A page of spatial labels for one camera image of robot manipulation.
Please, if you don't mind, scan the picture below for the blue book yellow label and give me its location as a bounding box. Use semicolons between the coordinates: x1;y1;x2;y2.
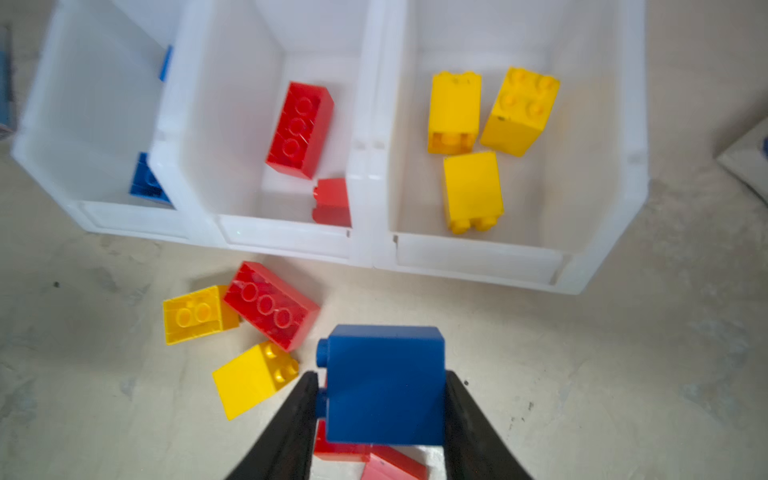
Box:
716;118;768;203

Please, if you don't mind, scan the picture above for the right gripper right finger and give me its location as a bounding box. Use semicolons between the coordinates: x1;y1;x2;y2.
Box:
443;370;532;480

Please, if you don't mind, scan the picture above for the small blue brick top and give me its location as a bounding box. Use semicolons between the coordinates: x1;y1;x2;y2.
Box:
316;325;446;446

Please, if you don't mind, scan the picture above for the yellow brick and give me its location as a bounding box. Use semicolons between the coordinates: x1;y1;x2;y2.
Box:
162;285;240;345
427;71;482;156
480;67;560;157
443;151;504;235
212;341;300;420

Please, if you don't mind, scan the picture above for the yellow brick bottom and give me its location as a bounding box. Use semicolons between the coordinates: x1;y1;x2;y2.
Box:
480;67;560;157

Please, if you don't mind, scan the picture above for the white bin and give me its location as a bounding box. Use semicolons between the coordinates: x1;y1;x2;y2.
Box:
351;1;649;294
149;1;389;267
12;1;189;243

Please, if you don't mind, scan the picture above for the marker pen pack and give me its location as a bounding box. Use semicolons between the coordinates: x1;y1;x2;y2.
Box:
0;22;17;140

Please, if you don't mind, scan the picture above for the left white bin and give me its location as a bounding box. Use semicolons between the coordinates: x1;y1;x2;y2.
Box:
12;1;189;243

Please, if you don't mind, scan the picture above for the long red brick top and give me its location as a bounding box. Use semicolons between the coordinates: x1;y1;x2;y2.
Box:
224;261;320;352

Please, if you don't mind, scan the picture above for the dark blue brick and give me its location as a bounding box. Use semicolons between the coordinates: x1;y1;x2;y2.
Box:
158;45;173;82

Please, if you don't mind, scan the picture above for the middle white bin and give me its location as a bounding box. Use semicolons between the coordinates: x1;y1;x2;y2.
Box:
149;1;389;267

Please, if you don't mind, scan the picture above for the long red brick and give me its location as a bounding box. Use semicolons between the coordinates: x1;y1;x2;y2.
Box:
265;82;335;180
224;261;320;352

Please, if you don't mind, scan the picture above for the small red brick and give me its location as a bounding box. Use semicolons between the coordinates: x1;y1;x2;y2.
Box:
312;178;352;228

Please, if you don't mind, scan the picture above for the right white bin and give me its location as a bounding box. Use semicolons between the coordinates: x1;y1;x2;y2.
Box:
351;1;649;294

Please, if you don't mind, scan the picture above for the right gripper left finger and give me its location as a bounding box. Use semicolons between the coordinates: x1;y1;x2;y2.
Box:
227;371;319;480

